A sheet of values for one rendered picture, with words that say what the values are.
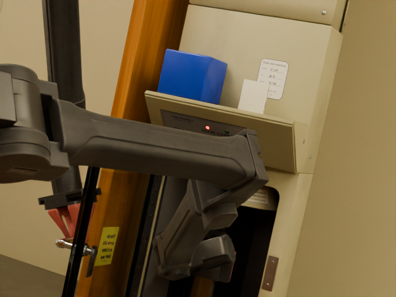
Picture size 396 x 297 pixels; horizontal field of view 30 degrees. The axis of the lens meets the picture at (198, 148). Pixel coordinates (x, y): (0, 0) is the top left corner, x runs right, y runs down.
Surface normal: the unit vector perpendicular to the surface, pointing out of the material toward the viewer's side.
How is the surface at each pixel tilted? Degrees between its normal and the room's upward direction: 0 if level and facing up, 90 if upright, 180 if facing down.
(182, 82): 90
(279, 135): 135
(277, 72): 90
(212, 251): 74
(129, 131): 56
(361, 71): 90
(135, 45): 90
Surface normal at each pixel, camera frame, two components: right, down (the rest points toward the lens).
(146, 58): 0.90, 0.21
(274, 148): -0.42, 0.67
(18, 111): 0.45, -0.42
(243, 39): -0.39, -0.04
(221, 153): 0.67, -0.40
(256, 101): -0.11, 0.03
